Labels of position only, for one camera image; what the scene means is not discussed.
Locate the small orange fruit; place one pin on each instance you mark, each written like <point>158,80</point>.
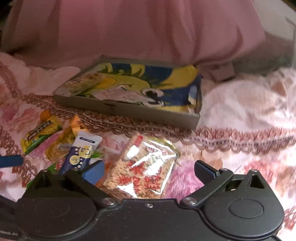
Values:
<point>46,114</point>

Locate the pink floral bedsheet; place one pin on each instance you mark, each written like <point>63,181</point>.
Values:
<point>247,123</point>

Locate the yellow green cracker packet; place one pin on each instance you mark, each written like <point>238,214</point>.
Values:
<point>39,134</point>

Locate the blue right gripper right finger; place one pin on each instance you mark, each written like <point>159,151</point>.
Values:
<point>214,180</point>

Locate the pink curtain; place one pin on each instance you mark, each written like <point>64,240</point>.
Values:
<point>76,33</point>

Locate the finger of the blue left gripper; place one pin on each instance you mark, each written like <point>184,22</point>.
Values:
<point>11,161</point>

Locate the blue white Ca tube packet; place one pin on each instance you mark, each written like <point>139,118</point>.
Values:
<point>81,151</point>

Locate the grey green blanket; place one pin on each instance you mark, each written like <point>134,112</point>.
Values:
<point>275,52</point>

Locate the instant noodle snack packet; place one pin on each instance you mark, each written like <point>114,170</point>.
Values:
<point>142,170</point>

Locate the golden yellow snack packet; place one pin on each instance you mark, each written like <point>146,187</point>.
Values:
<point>61,146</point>

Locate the grey cardboard box lid tray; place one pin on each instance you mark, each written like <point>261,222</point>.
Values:
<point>156,92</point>

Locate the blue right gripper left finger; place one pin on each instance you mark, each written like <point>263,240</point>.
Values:
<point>84,182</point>

